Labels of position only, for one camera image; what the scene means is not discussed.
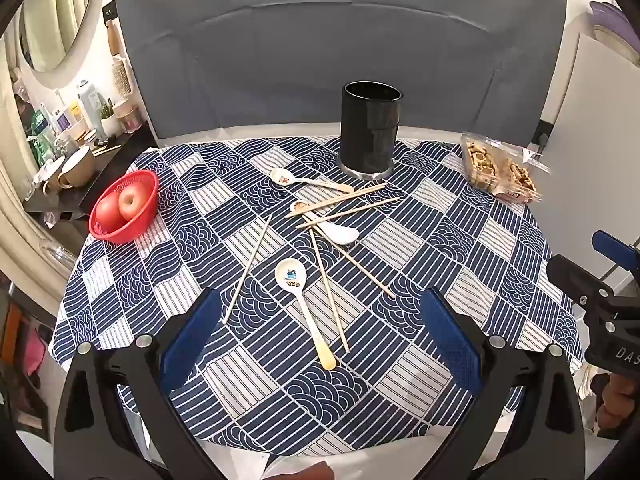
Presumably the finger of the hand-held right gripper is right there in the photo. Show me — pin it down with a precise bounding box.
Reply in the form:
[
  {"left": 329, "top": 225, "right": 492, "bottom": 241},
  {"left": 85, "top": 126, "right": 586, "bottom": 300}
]
[
  {"left": 591, "top": 230, "right": 640, "bottom": 273},
  {"left": 546, "top": 255, "right": 613, "bottom": 306}
]

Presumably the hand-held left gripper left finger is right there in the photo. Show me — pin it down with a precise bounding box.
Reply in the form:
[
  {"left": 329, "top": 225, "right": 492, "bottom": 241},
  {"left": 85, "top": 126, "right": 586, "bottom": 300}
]
[{"left": 54, "top": 287, "right": 223, "bottom": 480}]

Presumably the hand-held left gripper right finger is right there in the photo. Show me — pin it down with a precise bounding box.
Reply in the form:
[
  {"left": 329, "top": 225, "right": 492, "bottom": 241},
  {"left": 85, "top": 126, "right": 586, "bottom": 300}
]
[{"left": 419, "top": 287, "right": 586, "bottom": 480}]

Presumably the white spoon printed handle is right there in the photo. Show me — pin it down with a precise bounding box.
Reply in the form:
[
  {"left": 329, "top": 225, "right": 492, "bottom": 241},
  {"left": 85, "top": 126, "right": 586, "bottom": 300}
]
[{"left": 290, "top": 201, "right": 360, "bottom": 246}]

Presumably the small white spoon red print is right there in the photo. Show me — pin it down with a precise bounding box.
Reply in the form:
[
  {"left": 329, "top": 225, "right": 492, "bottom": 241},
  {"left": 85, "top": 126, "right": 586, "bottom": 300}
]
[{"left": 270, "top": 168, "right": 354, "bottom": 194}]

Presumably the black cylindrical utensil holder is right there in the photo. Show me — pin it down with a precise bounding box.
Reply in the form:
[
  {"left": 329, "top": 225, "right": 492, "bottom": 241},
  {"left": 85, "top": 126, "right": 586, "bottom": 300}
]
[{"left": 339, "top": 80, "right": 402, "bottom": 181}]

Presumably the person's right hand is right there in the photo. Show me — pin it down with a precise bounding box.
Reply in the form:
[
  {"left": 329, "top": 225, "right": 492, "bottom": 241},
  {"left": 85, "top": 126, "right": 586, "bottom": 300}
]
[{"left": 595, "top": 374, "right": 640, "bottom": 431}]

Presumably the person's left hand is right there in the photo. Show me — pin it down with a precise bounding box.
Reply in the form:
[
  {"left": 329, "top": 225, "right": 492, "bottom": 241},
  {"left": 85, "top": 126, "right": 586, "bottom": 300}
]
[{"left": 282, "top": 461, "right": 335, "bottom": 480}]

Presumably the blue patterned tablecloth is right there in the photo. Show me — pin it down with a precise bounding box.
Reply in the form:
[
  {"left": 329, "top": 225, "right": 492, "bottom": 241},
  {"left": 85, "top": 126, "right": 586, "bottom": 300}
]
[{"left": 50, "top": 135, "right": 586, "bottom": 461}]

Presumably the red plastic basket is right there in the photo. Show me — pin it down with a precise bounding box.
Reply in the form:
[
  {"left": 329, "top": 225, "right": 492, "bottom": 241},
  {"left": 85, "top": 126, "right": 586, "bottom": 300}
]
[{"left": 88, "top": 170, "right": 160, "bottom": 245}]

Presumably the clear plastic box of biscuits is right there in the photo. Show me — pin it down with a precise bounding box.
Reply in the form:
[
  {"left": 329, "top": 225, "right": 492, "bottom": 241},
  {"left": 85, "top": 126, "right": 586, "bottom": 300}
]
[{"left": 460, "top": 131, "right": 551, "bottom": 205}]

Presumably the red apple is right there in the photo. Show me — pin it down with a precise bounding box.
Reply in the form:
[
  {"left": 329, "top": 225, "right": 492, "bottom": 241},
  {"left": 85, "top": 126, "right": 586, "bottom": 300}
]
[
  {"left": 118, "top": 181, "right": 152, "bottom": 220},
  {"left": 95, "top": 192, "right": 126, "bottom": 228}
]

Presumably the clear glass jar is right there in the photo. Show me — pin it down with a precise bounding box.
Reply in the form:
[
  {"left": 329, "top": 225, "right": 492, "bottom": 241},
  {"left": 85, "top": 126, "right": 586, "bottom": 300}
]
[{"left": 40, "top": 240, "right": 78, "bottom": 273}]

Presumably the black side table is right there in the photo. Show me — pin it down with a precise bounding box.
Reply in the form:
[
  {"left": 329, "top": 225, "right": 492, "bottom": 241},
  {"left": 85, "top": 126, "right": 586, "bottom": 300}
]
[{"left": 24, "top": 122, "right": 161, "bottom": 221}]

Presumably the beige cup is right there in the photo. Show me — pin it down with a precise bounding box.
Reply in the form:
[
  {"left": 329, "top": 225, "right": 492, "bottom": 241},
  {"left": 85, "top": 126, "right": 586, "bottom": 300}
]
[
  {"left": 42, "top": 156, "right": 68, "bottom": 193},
  {"left": 57, "top": 147, "right": 98, "bottom": 188}
]

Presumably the purple basket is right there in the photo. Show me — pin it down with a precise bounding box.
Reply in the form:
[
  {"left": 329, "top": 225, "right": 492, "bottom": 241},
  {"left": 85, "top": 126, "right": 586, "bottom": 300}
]
[{"left": 589, "top": 1, "right": 640, "bottom": 41}]

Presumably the pink jar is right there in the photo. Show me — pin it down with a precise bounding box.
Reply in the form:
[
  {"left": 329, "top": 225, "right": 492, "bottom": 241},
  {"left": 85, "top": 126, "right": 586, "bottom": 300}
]
[{"left": 117, "top": 102, "right": 141, "bottom": 133}]

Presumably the small potted plant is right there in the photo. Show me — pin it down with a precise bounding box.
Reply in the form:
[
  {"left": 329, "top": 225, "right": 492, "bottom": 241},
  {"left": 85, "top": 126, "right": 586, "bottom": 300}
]
[{"left": 100, "top": 100, "right": 118, "bottom": 138}]

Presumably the green packet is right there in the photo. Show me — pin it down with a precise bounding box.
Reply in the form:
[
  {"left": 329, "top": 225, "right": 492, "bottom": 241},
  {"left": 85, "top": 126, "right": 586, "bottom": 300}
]
[{"left": 27, "top": 110, "right": 56, "bottom": 166}]

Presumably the white bottle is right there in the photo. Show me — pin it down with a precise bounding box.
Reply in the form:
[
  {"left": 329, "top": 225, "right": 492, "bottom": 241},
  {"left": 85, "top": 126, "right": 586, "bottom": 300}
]
[{"left": 75, "top": 80, "right": 101, "bottom": 133}]

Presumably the woven wrapped bottle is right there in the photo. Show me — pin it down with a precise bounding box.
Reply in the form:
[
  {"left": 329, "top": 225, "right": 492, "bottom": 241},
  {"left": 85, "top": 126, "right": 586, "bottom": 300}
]
[{"left": 111, "top": 57, "right": 133, "bottom": 96}]

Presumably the grey backdrop cloth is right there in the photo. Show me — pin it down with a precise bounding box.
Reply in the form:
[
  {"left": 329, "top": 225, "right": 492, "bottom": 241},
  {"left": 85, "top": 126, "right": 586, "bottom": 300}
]
[{"left": 114, "top": 0, "right": 568, "bottom": 148}]

